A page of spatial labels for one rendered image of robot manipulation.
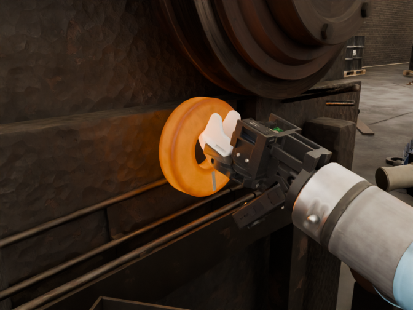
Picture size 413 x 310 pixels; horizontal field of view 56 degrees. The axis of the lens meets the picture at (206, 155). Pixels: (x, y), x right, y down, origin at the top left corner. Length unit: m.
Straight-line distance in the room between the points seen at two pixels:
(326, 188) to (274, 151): 0.09
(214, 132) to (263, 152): 0.10
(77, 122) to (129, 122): 0.08
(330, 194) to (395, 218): 0.07
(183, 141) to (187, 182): 0.06
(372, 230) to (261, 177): 0.16
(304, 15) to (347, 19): 0.12
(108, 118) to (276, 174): 0.27
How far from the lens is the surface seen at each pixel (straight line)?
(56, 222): 0.60
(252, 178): 0.51
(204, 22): 0.58
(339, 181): 0.45
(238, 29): 0.60
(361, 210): 0.43
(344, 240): 0.44
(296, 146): 0.49
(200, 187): 0.60
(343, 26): 0.71
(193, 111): 0.56
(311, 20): 0.63
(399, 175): 1.00
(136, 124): 0.64
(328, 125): 0.93
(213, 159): 0.54
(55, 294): 0.55
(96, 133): 0.60
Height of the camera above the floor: 0.99
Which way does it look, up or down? 17 degrees down
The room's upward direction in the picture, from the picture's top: straight up
